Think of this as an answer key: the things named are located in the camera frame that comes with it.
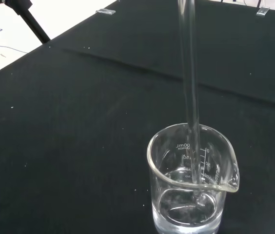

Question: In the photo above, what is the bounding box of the clear tape strip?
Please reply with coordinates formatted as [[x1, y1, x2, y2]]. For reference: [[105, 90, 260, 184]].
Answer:
[[255, 6, 270, 18], [96, 8, 116, 15]]

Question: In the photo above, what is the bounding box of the clear glass beaker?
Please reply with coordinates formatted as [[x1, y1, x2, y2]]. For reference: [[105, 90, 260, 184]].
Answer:
[[146, 122, 240, 234]]

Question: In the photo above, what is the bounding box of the thin white cable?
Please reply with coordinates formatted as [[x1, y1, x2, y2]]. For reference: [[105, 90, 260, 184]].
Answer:
[[0, 41, 28, 54]]

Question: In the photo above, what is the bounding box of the black bench cloth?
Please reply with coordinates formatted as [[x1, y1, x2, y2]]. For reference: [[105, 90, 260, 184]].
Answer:
[[0, 0, 275, 234]]

